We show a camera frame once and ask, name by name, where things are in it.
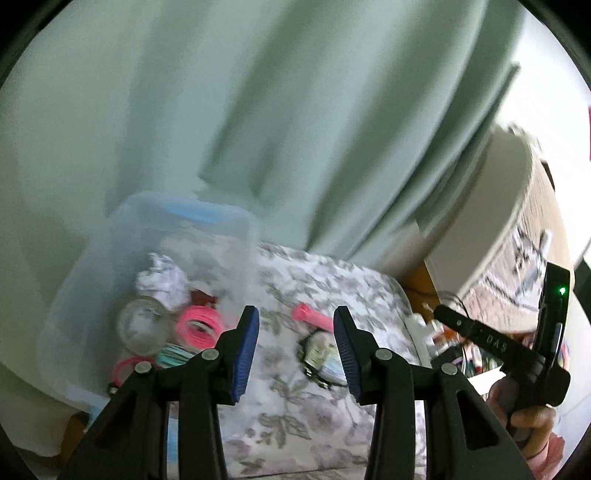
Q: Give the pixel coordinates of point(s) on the white paper ball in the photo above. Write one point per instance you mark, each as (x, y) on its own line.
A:
(164, 281)

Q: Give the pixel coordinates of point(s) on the pink hair roller tube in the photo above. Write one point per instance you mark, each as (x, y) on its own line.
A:
(307, 314)

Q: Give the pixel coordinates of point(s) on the person's right hand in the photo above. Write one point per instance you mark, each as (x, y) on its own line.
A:
(543, 450)

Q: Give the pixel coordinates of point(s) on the small white labelled packet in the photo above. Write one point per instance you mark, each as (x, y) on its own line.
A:
(322, 354)

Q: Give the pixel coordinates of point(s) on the clear plastic storage bin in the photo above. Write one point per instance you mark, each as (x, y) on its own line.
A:
(215, 246)

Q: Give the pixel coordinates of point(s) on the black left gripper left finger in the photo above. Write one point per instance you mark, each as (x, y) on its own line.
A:
(128, 439)

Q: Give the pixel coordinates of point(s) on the pale green curtain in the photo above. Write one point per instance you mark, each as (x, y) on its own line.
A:
(350, 128)

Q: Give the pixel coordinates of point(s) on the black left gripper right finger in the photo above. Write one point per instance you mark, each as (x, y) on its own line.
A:
(465, 440)

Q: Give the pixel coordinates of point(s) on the white round cushion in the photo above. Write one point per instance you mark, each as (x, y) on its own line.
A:
(494, 255)

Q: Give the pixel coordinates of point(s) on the floral bed sheet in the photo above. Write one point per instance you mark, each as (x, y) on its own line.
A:
(297, 419)

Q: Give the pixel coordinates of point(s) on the brown packing tape roll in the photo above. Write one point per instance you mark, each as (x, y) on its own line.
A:
(143, 325)

